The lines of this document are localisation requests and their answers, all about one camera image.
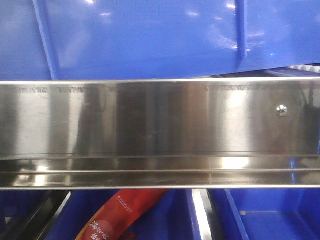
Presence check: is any red snack package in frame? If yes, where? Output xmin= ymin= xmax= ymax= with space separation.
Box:
xmin=76 ymin=189 xmax=168 ymax=240

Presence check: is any steel shelf divider bar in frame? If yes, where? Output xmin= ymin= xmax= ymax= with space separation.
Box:
xmin=191 ymin=188 xmax=225 ymax=240

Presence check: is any stainless steel shelf rail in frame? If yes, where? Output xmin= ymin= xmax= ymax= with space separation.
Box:
xmin=0 ymin=77 xmax=320 ymax=190

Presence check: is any blue plastic bin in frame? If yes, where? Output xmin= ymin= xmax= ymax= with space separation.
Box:
xmin=0 ymin=0 xmax=320 ymax=81

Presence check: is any blue bin lower left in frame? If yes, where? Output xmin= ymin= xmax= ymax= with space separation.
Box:
xmin=46 ymin=189 xmax=202 ymax=240

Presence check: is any silver screw on rail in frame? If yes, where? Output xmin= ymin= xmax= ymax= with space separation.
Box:
xmin=276 ymin=104 xmax=288 ymax=117

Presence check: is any blue bin lower right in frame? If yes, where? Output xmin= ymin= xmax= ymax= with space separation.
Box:
xmin=208 ymin=188 xmax=320 ymax=240

